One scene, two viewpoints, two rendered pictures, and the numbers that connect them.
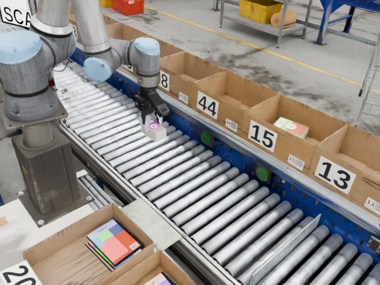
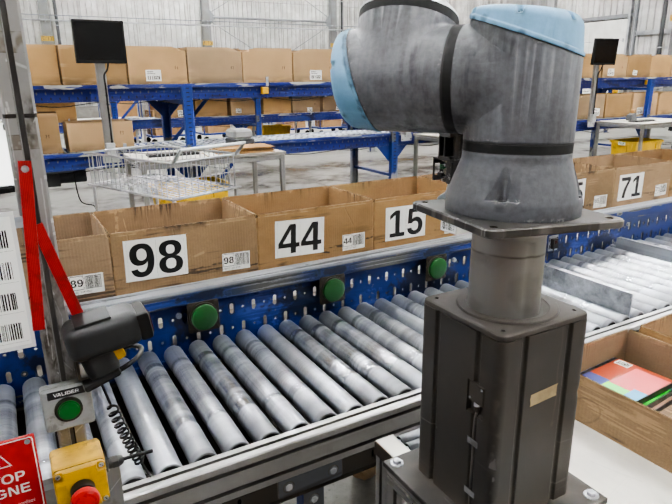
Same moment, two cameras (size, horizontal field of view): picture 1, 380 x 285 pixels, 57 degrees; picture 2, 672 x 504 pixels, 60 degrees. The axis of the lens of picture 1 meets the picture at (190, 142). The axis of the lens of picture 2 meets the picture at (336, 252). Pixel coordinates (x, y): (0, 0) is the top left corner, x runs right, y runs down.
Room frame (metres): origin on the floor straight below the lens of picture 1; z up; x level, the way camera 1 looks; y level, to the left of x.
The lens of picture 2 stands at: (1.20, 1.47, 1.41)
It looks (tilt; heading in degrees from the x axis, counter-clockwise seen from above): 17 degrees down; 284
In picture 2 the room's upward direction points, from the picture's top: 1 degrees counter-clockwise
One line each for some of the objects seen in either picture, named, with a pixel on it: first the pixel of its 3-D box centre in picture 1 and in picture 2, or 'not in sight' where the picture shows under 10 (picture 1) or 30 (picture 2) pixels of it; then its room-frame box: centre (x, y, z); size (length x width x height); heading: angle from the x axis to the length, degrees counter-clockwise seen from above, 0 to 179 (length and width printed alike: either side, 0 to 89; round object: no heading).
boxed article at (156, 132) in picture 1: (153, 130); (465, 220); (1.22, 0.15, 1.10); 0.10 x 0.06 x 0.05; 44
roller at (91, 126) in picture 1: (110, 120); (141, 412); (1.88, 0.51, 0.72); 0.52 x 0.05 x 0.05; 134
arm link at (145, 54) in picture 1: (146, 56); not in sight; (1.24, 0.17, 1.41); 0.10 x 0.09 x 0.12; 78
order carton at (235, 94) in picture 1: (233, 101); (297, 224); (1.75, -0.24, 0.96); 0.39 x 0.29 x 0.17; 44
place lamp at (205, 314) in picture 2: not in sight; (205, 317); (1.88, 0.19, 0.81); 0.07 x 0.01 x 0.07; 44
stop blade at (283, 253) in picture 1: (287, 249); (564, 285); (0.91, -0.41, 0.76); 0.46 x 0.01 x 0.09; 134
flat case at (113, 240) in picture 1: (114, 241); (618, 383); (0.89, 0.28, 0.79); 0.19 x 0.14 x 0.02; 47
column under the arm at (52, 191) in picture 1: (48, 169); (496, 397); (1.15, 0.61, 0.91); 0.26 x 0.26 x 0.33; 43
